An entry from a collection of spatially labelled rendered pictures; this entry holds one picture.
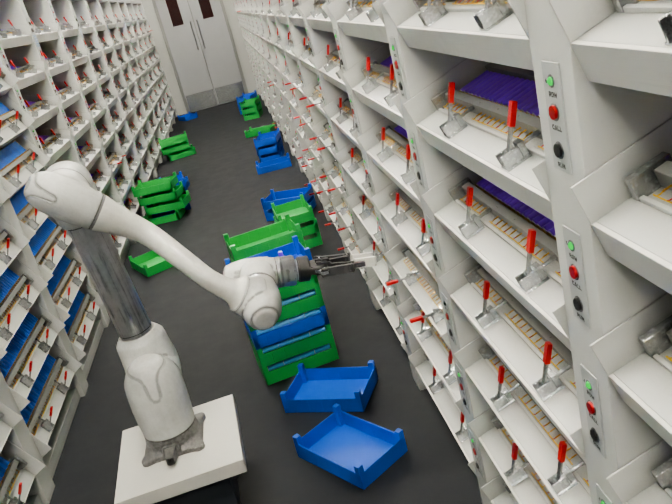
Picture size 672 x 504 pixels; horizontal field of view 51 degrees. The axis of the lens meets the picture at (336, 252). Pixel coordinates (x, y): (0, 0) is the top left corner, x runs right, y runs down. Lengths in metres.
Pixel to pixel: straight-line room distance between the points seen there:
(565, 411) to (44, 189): 1.34
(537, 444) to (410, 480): 0.80
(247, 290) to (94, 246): 0.49
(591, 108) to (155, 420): 1.57
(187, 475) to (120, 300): 0.54
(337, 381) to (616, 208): 1.96
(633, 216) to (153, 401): 1.52
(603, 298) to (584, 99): 0.23
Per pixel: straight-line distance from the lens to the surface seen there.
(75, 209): 1.90
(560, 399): 1.18
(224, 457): 2.04
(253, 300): 1.84
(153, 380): 2.03
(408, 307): 2.34
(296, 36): 3.50
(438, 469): 2.16
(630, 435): 0.96
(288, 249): 2.80
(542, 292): 1.08
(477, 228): 1.33
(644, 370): 0.88
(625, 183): 0.81
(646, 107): 0.81
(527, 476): 1.63
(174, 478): 2.05
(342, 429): 2.41
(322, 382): 2.68
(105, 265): 2.12
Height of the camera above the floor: 1.37
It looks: 21 degrees down
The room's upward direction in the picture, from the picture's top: 14 degrees counter-clockwise
